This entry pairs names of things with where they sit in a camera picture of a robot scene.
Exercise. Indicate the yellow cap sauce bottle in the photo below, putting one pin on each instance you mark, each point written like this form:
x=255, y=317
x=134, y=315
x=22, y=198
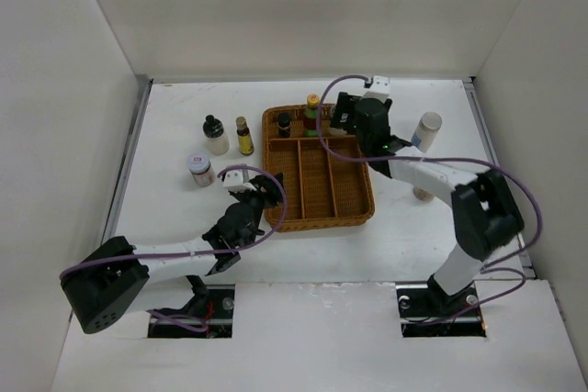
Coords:
x=310, y=115

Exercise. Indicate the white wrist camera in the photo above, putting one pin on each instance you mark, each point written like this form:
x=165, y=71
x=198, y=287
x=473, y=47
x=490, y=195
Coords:
x=237, y=181
x=377, y=87

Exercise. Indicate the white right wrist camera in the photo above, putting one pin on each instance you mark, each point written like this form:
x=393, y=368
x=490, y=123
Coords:
x=377, y=87

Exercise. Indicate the yellow label brown bottle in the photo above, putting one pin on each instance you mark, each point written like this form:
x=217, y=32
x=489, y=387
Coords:
x=245, y=141

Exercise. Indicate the small black cap bottle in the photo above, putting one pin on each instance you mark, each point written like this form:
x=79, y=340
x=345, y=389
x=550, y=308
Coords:
x=284, y=124

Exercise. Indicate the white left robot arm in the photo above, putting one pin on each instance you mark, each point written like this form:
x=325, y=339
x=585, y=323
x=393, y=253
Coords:
x=166, y=281

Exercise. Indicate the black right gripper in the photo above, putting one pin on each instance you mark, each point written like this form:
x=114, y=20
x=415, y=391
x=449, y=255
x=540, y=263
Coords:
x=349, y=101

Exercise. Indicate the black cap salt grinder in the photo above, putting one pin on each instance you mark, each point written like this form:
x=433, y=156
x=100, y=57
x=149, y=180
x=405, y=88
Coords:
x=337, y=122

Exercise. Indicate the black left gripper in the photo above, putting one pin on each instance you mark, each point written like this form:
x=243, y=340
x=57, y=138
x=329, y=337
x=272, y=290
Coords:
x=271, y=196

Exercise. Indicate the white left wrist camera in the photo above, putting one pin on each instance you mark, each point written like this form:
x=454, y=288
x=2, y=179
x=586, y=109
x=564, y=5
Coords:
x=237, y=181

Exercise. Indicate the silver lid tall jar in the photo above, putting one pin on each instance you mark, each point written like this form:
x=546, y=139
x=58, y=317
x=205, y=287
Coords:
x=426, y=130

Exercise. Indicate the black stopper white bottle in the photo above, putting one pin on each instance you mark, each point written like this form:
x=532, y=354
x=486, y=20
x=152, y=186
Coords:
x=216, y=137

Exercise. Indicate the pink lid spice jar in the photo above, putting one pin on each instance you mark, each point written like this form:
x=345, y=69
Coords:
x=423, y=195

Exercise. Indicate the white lid brown jar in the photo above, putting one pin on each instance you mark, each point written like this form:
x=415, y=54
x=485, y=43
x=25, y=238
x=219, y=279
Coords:
x=200, y=168

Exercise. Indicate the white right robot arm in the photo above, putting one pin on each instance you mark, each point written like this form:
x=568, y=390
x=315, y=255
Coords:
x=504, y=220

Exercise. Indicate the brown wicker divided tray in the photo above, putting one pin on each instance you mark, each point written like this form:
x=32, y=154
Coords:
x=322, y=191

